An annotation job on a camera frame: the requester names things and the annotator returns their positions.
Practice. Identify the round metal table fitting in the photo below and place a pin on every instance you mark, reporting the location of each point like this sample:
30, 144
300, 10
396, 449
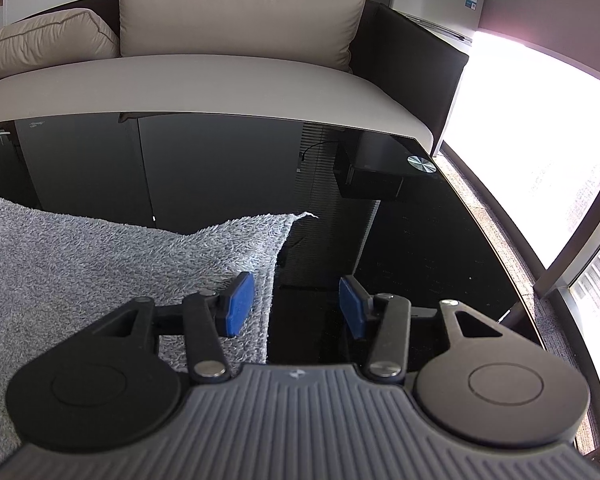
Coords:
421, 164

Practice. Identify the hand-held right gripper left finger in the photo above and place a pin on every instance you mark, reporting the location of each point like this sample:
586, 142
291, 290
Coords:
239, 305

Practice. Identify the grey terry towel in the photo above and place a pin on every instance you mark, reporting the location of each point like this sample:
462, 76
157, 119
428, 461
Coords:
80, 270

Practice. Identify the small beige cushion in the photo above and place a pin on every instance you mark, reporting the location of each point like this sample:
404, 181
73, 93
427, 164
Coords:
45, 42

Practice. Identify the large beige cushion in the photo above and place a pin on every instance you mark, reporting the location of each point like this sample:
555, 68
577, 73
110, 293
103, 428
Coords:
240, 15

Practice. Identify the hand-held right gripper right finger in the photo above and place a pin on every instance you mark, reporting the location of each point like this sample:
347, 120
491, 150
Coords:
351, 307

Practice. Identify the beige and dark brown sofa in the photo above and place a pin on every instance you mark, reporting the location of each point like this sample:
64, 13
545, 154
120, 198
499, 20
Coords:
180, 85

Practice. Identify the grey window frame post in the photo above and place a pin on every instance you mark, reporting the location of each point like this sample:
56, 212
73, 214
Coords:
575, 255

